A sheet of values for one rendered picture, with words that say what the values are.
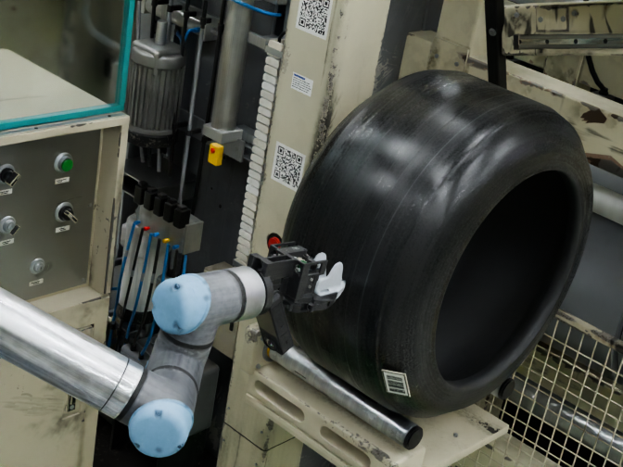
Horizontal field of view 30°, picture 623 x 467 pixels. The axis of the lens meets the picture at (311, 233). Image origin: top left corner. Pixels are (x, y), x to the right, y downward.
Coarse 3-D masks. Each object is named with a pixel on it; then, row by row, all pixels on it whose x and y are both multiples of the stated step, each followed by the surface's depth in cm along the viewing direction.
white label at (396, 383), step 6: (384, 372) 183; (390, 372) 182; (396, 372) 182; (384, 378) 184; (390, 378) 183; (396, 378) 183; (402, 378) 182; (390, 384) 184; (396, 384) 184; (402, 384) 183; (390, 390) 186; (396, 390) 185; (402, 390) 184; (408, 390) 184; (408, 396) 185
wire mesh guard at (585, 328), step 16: (560, 320) 227; (576, 320) 225; (592, 336) 223; (608, 336) 221; (592, 352) 225; (608, 352) 222; (528, 368) 236; (544, 368) 233; (608, 368) 223; (528, 384) 237; (608, 384) 224; (592, 400) 227; (608, 400) 224; (512, 416) 242; (544, 416) 236; (560, 416) 233; (496, 448) 246; (592, 448) 229; (608, 448) 227; (480, 464) 250; (528, 464) 241; (544, 464) 238; (592, 464) 230
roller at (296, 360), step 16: (272, 352) 214; (288, 352) 213; (304, 352) 213; (288, 368) 212; (304, 368) 210; (320, 368) 209; (320, 384) 207; (336, 384) 206; (336, 400) 206; (352, 400) 203; (368, 400) 202; (368, 416) 201; (384, 416) 199; (400, 416) 199; (384, 432) 199; (400, 432) 196; (416, 432) 196
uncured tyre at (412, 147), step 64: (384, 128) 183; (448, 128) 180; (512, 128) 181; (320, 192) 183; (384, 192) 177; (448, 192) 174; (512, 192) 223; (576, 192) 199; (384, 256) 175; (448, 256) 176; (512, 256) 224; (576, 256) 209; (320, 320) 187; (384, 320) 177; (448, 320) 225; (512, 320) 221; (384, 384) 186; (448, 384) 192
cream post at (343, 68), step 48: (336, 0) 197; (384, 0) 203; (288, 48) 206; (336, 48) 199; (288, 96) 209; (336, 96) 204; (288, 144) 211; (288, 192) 214; (240, 336) 232; (240, 384) 235; (240, 432) 238
